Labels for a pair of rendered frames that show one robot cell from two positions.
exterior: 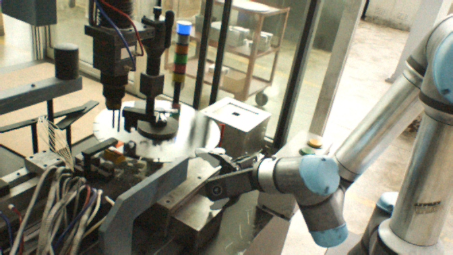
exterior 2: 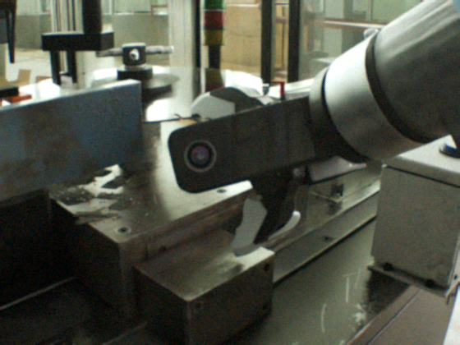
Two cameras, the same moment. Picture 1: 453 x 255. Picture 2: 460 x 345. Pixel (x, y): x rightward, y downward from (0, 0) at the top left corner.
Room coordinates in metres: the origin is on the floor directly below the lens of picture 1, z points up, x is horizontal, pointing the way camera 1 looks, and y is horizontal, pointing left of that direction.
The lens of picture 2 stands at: (0.38, -0.12, 1.07)
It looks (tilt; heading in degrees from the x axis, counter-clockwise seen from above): 21 degrees down; 18
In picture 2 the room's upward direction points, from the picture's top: straight up
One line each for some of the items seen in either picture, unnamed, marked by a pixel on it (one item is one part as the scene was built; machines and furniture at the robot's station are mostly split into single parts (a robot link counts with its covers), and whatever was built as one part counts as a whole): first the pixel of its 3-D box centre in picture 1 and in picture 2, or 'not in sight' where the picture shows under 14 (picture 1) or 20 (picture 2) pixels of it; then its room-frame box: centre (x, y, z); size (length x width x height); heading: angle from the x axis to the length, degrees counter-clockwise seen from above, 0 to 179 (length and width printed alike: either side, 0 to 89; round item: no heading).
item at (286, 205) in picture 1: (296, 172); (457, 190); (1.02, -0.23, 0.82); 0.28 x 0.11 x 0.15; 154
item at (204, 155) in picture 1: (214, 153); (233, 103); (0.81, 0.02, 0.96); 0.09 x 0.06 x 0.03; 51
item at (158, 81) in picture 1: (154, 53); not in sight; (0.84, 0.19, 1.17); 0.06 x 0.05 x 0.20; 145
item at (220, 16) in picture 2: (179, 66); (213, 18); (1.22, 0.19, 1.02); 0.05 x 0.04 x 0.03; 64
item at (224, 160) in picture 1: (222, 163); (243, 113); (0.77, 0.00, 0.97); 0.09 x 0.02 x 0.05; 51
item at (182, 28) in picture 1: (183, 27); not in sight; (1.22, 0.19, 1.14); 0.05 x 0.04 x 0.03; 64
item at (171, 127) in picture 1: (158, 123); (135, 77); (0.91, 0.18, 0.96); 0.11 x 0.11 x 0.03
